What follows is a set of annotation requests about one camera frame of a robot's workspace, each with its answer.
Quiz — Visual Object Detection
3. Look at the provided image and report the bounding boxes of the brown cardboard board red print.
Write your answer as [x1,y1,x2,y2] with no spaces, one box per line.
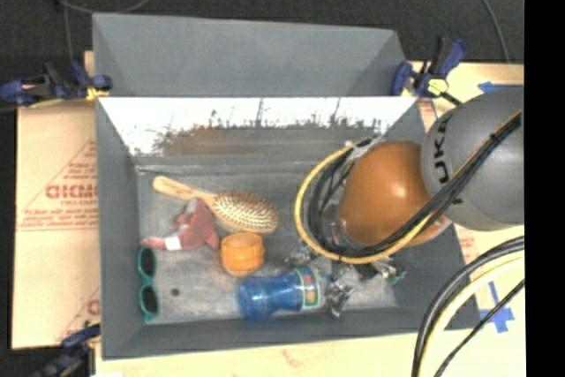
[11,49,525,352]

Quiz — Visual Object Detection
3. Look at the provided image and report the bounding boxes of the orange ribbed cup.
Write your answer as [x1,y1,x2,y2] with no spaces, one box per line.
[219,231,267,278]

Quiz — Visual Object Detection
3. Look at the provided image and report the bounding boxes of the wooden hairbrush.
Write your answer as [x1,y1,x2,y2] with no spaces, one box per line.
[152,175,280,235]

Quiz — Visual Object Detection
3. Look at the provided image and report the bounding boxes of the grey metal bin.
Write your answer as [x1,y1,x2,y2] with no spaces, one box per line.
[91,12,481,358]

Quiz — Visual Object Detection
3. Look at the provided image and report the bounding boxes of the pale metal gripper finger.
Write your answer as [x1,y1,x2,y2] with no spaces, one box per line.
[327,275,357,319]
[285,243,320,269]

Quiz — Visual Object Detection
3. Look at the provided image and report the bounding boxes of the red and white plush toy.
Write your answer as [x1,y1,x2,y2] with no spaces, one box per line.
[139,197,221,253]

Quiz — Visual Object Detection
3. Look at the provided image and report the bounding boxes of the blue plastic bottle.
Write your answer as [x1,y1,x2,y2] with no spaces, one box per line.
[237,266,329,322]

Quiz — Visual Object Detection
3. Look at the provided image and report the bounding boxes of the green sunglasses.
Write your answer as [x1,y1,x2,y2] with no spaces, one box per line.
[136,246,161,324]

